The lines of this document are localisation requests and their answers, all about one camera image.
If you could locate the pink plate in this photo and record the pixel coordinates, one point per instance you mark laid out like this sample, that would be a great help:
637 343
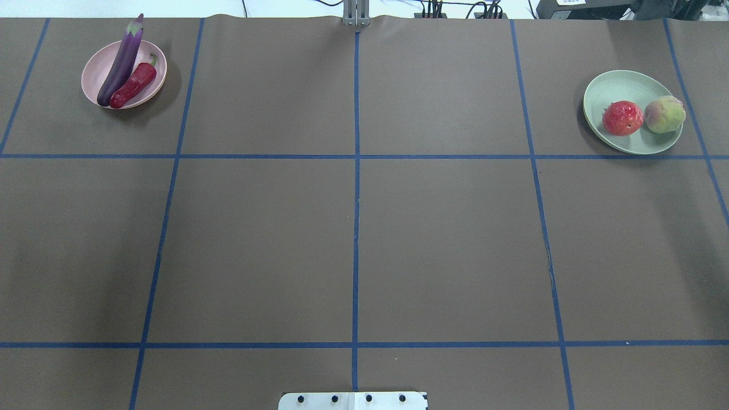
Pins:
98 66

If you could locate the black power strip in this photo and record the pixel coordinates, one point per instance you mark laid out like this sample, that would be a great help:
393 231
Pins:
468 10

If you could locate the red pomegranate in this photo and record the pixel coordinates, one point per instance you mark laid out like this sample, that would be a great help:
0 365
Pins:
623 118

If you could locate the black box top right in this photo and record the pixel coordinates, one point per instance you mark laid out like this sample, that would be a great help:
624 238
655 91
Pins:
617 10

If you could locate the aluminium frame post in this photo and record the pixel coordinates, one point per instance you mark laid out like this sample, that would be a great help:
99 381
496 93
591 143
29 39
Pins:
356 13

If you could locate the purple eggplant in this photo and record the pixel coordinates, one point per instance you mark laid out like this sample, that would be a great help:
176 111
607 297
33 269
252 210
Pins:
123 64

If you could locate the red chili pepper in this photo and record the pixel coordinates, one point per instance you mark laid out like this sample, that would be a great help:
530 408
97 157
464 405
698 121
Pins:
142 76

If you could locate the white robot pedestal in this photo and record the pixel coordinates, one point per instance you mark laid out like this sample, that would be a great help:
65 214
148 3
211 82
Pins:
354 400

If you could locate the light green plate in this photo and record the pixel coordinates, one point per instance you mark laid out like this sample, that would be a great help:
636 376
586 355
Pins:
618 85

